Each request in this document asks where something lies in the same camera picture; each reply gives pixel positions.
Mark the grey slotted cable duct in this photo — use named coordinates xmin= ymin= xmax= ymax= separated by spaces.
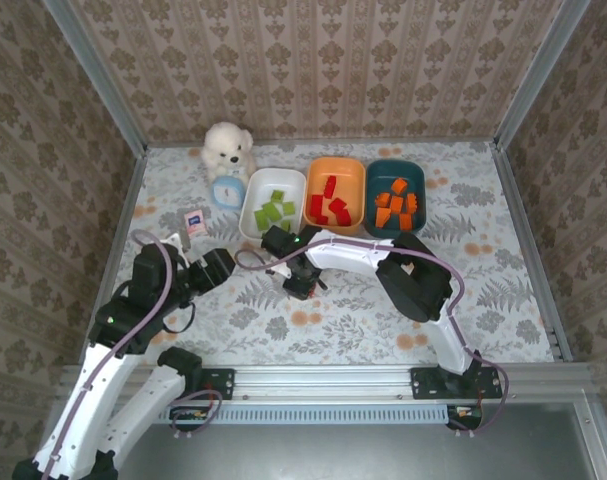
xmin=155 ymin=403 xmax=450 ymax=425

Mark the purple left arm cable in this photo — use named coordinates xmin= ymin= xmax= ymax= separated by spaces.
xmin=40 ymin=228 xmax=225 ymax=479

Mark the aluminium back rail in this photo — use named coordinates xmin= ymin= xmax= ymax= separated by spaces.
xmin=143 ymin=134 xmax=499 ymax=149

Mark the grey sheet metal panel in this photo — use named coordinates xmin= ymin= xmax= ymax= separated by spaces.
xmin=117 ymin=404 xmax=607 ymax=480

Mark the floral patterned tablecloth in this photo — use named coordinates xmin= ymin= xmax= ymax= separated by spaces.
xmin=90 ymin=141 xmax=559 ymax=366

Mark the black cable connector socket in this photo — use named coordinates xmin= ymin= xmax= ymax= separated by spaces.
xmin=447 ymin=405 xmax=484 ymax=426
xmin=170 ymin=407 xmax=209 ymax=426

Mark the white plastic bin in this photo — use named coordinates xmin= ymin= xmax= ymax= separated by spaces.
xmin=238 ymin=167 xmax=307 ymax=246

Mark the light blue alarm clock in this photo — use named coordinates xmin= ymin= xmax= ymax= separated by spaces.
xmin=211 ymin=175 xmax=247 ymax=210

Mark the aluminium front mounting rail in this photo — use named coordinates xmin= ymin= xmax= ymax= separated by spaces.
xmin=57 ymin=363 xmax=592 ymax=404

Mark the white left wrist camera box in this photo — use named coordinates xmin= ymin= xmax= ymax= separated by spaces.
xmin=161 ymin=232 xmax=192 ymax=264

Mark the aluminium corner post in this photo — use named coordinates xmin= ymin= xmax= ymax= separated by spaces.
xmin=42 ymin=0 xmax=149 ymax=156
xmin=491 ymin=0 xmax=592 ymax=151

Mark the aluminium side rail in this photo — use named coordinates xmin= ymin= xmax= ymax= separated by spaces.
xmin=95 ymin=147 xmax=152 ymax=301
xmin=492 ymin=143 xmax=574 ymax=362

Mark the orange plastic bin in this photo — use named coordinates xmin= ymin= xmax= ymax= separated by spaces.
xmin=303 ymin=156 xmax=367 ymax=237

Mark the teal plastic bin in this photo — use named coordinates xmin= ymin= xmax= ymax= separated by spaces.
xmin=365 ymin=158 xmax=428 ymax=239

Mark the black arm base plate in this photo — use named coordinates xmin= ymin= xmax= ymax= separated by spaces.
xmin=410 ymin=366 xmax=503 ymax=400
xmin=197 ymin=368 xmax=236 ymax=401

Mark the white plush teddy bear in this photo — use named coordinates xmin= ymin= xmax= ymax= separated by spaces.
xmin=200 ymin=121 xmax=258 ymax=184

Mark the pink and white tissue packet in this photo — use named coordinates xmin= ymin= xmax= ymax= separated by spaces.
xmin=183 ymin=212 xmax=207 ymax=237

